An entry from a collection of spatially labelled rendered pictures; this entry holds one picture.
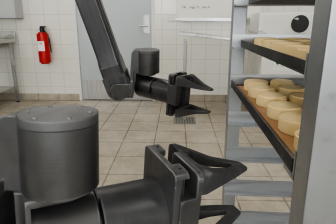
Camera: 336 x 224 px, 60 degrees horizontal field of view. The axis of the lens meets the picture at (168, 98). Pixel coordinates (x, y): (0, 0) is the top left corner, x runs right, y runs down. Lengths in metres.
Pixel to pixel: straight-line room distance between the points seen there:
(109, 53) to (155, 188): 0.50
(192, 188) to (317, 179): 0.10
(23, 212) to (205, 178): 0.14
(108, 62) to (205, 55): 3.41
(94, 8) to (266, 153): 0.53
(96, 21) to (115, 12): 3.44
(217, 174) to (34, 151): 0.15
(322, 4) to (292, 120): 0.18
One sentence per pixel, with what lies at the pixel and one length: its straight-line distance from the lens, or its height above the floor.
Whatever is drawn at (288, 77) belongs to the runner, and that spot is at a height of 0.97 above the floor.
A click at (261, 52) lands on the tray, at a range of 0.49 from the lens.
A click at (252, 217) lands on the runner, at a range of 0.85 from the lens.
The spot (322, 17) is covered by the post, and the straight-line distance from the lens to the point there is 0.26.
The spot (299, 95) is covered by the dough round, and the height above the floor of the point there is 0.97.
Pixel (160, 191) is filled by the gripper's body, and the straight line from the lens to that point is 0.26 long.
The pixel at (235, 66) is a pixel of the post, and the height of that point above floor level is 0.99.
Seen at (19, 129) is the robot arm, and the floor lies 1.02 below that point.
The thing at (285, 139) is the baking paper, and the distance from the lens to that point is 0.39.
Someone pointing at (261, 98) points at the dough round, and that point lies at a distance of 0.51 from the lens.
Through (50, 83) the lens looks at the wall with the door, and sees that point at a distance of 4.51.
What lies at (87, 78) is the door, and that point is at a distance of 4.34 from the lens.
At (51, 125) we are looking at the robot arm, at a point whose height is 1.03.
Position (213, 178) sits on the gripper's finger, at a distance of 0.26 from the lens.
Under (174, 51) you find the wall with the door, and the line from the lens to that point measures 4.06.
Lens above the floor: 1.09
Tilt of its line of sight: 14 degrees down
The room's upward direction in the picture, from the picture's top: straight up
